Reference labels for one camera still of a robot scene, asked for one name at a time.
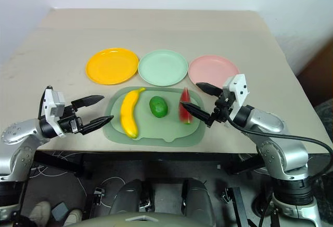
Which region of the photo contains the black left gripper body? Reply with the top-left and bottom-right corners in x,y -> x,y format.
57,104 -> 85,135

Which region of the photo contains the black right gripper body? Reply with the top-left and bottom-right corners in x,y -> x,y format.
209,89 -> 235,127

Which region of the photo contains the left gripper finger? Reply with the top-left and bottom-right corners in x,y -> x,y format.
79,115 -> 116,136
71,95 -> 106,111

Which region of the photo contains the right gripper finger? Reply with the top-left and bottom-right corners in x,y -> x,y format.
195,82 -> 224,98
180,101 -> 212,129

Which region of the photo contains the pink plastic plate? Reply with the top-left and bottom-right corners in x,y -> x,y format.
188,55 -> 240,89

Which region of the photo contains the yellow plastic plate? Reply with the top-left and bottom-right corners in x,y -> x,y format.
85,47 -> 139,86

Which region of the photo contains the light green plastic plate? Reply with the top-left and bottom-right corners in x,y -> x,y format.
137,49 -> 189,87

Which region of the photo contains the red toy watermelon slice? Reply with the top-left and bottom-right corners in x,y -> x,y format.
178,86 -> 195,125

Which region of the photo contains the yellow toy banana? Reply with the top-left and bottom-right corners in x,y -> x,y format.
120,87 -> 147,140

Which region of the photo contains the green toy avocado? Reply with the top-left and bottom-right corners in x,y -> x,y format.
149,96 -> 169,119

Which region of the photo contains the green plastic tray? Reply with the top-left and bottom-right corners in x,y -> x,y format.
103,86 -> 208,148

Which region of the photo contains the black metal stand bar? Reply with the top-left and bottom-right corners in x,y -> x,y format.
87,186 -> 105,220
221,186 -> 257,227

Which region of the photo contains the dark rounded shape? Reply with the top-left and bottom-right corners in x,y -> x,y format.
181,178 -> 217,225
110,179 -> 143,216

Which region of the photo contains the small grey box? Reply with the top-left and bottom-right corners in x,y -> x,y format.
50,201 -> 70,220

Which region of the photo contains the white shoe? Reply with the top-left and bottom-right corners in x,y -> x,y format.
28,200 -> 52,224
63,208 -> 84,227

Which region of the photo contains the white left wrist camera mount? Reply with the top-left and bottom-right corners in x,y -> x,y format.
42,86 -> 66,138

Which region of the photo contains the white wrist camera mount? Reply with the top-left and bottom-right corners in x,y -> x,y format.
42,86 -> 66,138
222,73 -> 249,119

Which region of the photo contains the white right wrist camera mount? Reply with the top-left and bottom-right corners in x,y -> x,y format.
222,73 -> 249,119

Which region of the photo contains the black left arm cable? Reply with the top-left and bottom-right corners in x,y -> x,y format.
38,85 -> 54,121

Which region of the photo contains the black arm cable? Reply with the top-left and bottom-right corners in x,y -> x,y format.
223,107 -> 333,184
38,85 -> 54,121

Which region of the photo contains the white floor cable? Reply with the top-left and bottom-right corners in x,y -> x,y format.
99,175 -> 123,208
28,151 -> 88,181

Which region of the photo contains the black table frame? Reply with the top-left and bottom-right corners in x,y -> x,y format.
32,150 -> 266,180

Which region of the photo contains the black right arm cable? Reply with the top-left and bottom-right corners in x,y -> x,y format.
223,107 -> 333,184

